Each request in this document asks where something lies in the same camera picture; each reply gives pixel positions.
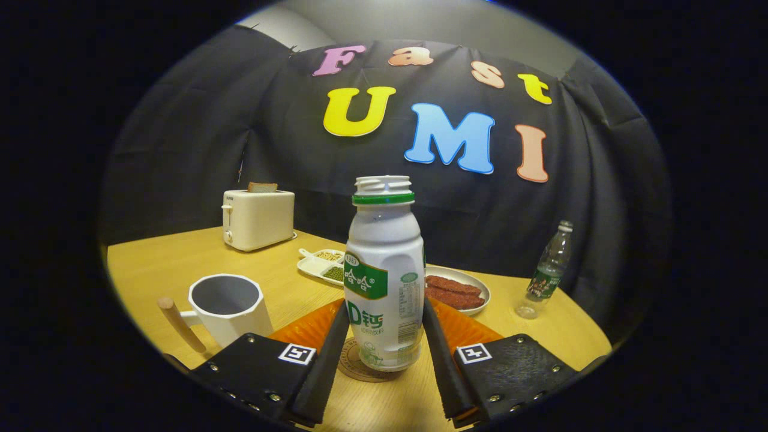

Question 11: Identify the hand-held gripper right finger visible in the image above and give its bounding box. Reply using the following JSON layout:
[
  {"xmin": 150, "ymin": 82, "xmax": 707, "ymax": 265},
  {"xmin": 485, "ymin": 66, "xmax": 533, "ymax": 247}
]
[{"xmin": 422, "ymin": 296, "xmax": 580, "ymax": 428}]

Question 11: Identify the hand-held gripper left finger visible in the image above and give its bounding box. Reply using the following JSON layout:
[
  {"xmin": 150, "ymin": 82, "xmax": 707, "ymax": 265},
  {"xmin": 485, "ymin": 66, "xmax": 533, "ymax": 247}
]
[{"xmin": 191, "ymin": 298, "xmax": 351, "ymax": 428}]

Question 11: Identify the round cork coaster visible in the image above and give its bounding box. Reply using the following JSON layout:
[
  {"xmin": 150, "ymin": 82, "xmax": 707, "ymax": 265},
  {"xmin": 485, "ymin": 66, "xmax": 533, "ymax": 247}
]
[{"xmin": 338, "ymin": 337, "xmax": 403, "ymax": 383}]

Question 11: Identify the white cup with wooden handle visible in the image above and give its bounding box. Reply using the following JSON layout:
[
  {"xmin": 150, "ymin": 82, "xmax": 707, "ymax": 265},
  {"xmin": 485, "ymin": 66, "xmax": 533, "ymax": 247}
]
[{"xmin": 158, "ymin": 274, "xmax": 275, "ymax": 353}]

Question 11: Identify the white juice bottle green label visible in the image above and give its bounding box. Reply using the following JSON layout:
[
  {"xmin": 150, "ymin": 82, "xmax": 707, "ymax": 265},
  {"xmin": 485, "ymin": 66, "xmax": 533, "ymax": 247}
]
[{"xmin": 343, "ymin": 175, "xmax": 427, "ymax": 372}]

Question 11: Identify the clear plastic water bottle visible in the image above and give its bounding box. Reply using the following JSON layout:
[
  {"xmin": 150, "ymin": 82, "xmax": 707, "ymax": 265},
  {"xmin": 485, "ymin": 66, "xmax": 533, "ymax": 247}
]
[{"xmin": 515, "ymin": 220, "xmax": 574, "ymax": 319}]

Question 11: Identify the red dried meat slice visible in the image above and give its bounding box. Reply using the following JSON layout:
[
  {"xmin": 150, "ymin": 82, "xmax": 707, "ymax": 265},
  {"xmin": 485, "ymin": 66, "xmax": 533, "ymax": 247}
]
[
  {"xmin": 426, "ymin": 275, "xmax": 483, "ymax": 295},
  {"xmin": 425, "ymin": 288, "xmax": 486, "ymax": 311}
]

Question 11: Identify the white round plate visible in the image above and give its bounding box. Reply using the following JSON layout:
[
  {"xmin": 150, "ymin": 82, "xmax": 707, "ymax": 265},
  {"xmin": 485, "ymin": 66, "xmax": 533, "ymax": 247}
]
[{"xmin": 424, "ymin": 265, "xmax": 491, "ymax": 317}]

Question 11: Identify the white divided dish with beans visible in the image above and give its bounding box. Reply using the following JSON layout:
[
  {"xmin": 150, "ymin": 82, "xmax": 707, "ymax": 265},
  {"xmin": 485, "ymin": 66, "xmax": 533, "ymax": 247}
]
[{"xmin": 298, "ymin": 248, "xmax": 347, "ymax": 286}]

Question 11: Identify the white toaster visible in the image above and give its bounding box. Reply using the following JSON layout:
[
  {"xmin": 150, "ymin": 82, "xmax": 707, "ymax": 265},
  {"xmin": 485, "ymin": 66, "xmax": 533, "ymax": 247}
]
[{"xmin": 221, "ymin": 190, "xmax": 296, "ymax": 252}]

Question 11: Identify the wooden table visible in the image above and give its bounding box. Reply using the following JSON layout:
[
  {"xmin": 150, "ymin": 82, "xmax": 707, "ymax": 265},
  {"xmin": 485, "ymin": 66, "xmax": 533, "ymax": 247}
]
[{"xmin": 107, "ymin": 226, "xmax": 613, "ymax": 432}]

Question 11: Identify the black backdrop cloth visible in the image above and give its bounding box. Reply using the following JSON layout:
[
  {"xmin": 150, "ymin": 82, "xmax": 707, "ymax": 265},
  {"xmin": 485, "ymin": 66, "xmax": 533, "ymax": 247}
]
[{"xmin": 99, "ymin": 24, "xmax": 673, "ymax": 343}]

